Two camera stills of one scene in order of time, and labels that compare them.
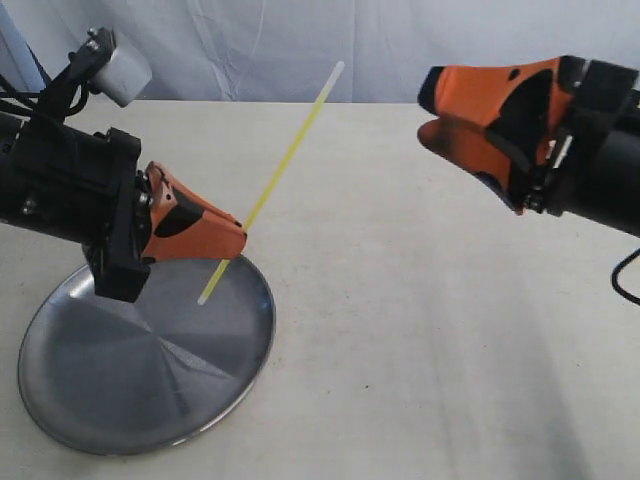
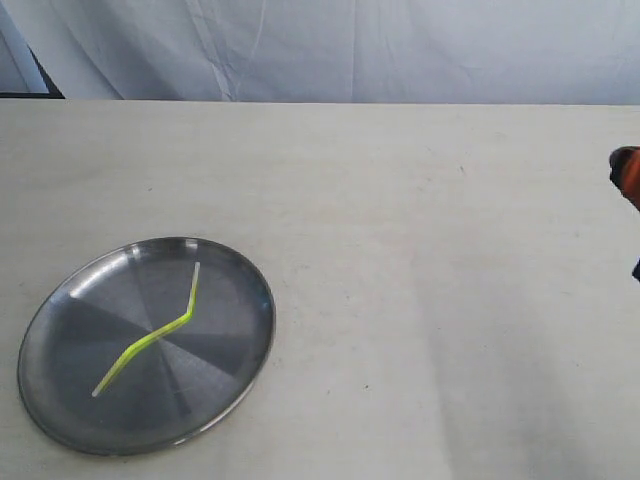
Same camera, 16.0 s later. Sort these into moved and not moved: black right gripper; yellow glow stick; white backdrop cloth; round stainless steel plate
Moved: yellow glow stick; black right gripper
Not moved: white backdrop cloth; round stainless steel plate
